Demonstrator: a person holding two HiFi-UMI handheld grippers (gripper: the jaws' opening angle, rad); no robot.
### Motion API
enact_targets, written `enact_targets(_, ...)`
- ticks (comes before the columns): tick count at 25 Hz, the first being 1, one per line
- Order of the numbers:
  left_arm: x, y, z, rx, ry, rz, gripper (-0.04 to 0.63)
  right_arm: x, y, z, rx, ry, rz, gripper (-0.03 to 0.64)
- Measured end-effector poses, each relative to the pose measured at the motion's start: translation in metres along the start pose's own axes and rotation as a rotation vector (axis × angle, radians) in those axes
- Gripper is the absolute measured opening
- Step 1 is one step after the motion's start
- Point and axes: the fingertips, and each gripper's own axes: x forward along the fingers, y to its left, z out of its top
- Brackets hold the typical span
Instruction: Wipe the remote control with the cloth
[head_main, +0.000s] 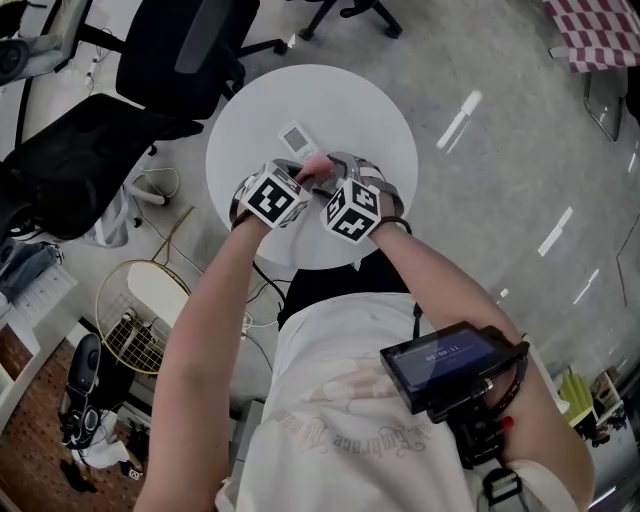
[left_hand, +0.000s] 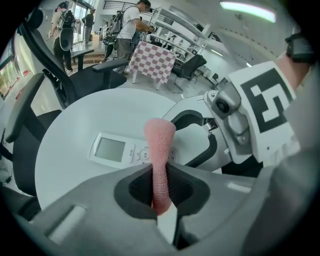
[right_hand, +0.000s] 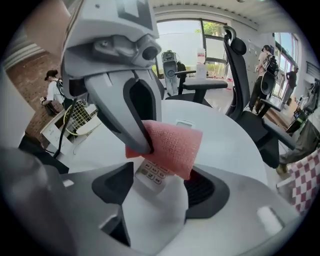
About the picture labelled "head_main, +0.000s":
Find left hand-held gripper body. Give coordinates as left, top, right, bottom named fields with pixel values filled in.
left=229, top=158, right=313, bottom=231

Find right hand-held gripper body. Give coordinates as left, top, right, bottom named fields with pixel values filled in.
left=319, top=157, right=404, bottom=245

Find pink cloth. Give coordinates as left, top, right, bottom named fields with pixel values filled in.
left=298, top=153, right=339, bottom=182

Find white remote control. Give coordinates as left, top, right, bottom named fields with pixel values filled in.
left=277, top=120, right=321, bottom=162

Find person's left forearm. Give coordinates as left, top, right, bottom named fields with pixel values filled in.
left=147, top=217, right=281, bottom=431

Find person's right forearm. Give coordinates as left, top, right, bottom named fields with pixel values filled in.
left=372, top=219, right=531, bottom=351

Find checkered tablecloth table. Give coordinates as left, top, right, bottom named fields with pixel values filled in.
left=542, top=0, right=640, bottom=75

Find person's black trousers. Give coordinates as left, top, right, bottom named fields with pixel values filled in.
left=276, top=249, right=416, bottom=329

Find white office chair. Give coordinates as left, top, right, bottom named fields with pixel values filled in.
left=94, top=167, right=180, bottom=249

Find black office chair with headrest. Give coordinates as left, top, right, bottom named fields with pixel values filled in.
left=0, top=0, right=289, bottom=241

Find person's white printed t-shirt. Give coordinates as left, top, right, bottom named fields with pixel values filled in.
left=214, top=292, right=596, bottom=512

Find yellow-green box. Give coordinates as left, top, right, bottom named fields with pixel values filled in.
left=559, top=369, right=596, bottom=426

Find dark wrist bracelet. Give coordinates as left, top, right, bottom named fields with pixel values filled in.
left=377, top=216, right=413, bottom=236

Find gold wire chair white cushion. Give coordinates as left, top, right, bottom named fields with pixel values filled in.
left=94, top=205, right=206, bottom=376

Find black metal-frame chair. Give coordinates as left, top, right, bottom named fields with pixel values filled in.
left=582, top=67, right=640, bottom=144

